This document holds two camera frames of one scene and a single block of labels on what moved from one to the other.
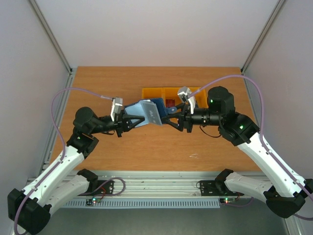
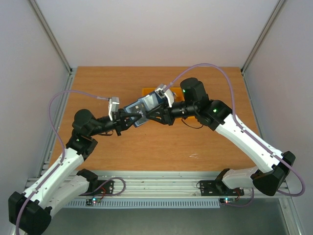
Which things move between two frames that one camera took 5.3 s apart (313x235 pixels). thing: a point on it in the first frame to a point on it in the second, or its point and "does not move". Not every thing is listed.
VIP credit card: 151,112 to 140,108
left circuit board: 90,201 does not move
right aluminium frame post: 262,35 does not move
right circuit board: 227,200 does not move
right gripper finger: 184,107 to 160,114
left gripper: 123,122 does not move
